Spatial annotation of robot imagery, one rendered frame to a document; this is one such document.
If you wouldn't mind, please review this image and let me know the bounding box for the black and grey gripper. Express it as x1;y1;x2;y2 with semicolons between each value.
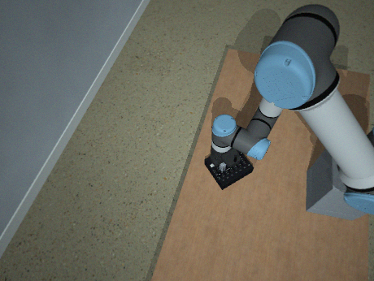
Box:
210;140;241;172

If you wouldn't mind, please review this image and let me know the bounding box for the black lighting desk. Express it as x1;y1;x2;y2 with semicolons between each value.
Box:
204;150;254;190

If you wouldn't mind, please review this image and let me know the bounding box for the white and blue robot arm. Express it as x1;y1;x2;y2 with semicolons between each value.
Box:
212;4;374;214

